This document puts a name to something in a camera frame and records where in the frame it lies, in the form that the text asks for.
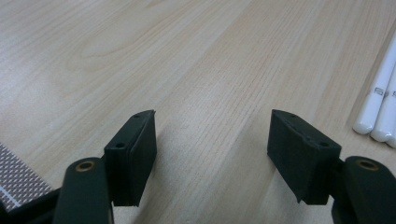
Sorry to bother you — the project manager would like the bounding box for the grey striped placemat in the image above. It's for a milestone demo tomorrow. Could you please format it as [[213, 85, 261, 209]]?
[[0, 142, 54, 213]]

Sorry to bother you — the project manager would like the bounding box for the white chopstick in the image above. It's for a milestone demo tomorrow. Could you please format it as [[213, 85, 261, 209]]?
[[352, 32, 396, 135], [369, 66, 396, 143], [386, 130, 396, 148]]

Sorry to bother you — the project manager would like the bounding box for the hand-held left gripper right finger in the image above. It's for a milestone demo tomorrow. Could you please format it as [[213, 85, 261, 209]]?
[[266, 108, 343, 206]]

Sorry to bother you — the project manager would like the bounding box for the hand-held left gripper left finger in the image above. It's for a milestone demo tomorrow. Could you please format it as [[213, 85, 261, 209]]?
[[104, 109, 158, 208]]

